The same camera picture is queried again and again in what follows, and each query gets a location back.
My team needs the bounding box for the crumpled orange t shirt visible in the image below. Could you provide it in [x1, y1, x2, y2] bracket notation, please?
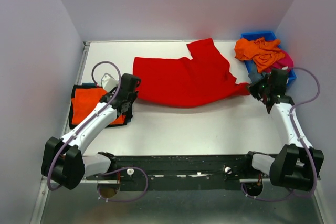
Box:
[234, 37, 285, 73]

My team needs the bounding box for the folded black t shirt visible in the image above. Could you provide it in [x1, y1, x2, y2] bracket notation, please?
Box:
[68, 84, 134, 130]

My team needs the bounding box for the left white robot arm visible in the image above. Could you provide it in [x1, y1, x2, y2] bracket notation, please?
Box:
[41, 73, 141, 189]

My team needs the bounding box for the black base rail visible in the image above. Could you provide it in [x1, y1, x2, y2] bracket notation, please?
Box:
[87, 154, 262, 191]

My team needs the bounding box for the folded teal t shirt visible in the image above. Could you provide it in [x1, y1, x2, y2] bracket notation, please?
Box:
[81, 82, 99, 87]

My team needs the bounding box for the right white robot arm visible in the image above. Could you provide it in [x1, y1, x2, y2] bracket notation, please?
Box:
[241, 69, 324, 194]

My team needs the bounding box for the magenta t shirt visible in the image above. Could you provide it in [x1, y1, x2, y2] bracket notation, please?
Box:
[264, 45, 294, 73]

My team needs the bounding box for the grey t shirt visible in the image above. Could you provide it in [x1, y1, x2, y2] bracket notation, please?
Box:
[248, 62, 266, 83]

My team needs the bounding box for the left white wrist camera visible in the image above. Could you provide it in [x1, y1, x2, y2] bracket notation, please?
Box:
[100, 73, 119, 92]

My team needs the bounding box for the red t shirt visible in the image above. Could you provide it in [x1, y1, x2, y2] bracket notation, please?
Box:
[133, 38, 250, 108]

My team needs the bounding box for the aluminium frame rail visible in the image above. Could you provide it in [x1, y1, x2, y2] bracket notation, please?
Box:
[40, 159, 321, 184]

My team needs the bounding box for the folded orange t shirt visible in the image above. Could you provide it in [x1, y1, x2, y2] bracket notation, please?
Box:
[71, 88, 127, 126]

